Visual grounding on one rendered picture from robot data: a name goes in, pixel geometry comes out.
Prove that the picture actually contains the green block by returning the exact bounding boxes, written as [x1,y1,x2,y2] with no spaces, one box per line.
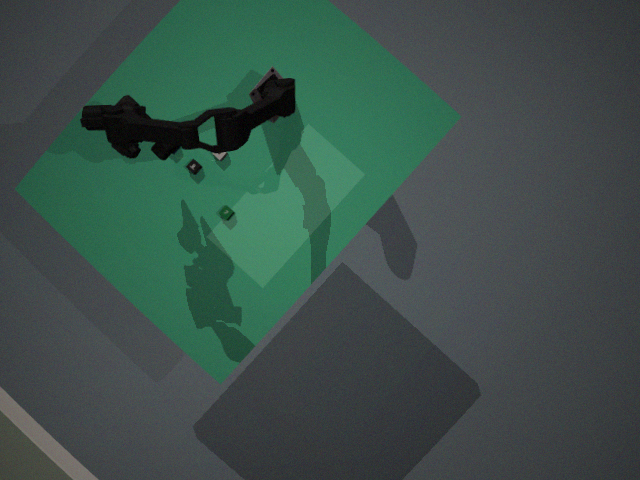
[219,205,234,220]

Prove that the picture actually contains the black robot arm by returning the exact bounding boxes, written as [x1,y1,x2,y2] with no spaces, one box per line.
[80,74,295,158]

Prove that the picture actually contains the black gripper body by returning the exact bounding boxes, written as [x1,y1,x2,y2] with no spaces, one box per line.
[115,95,179,160]

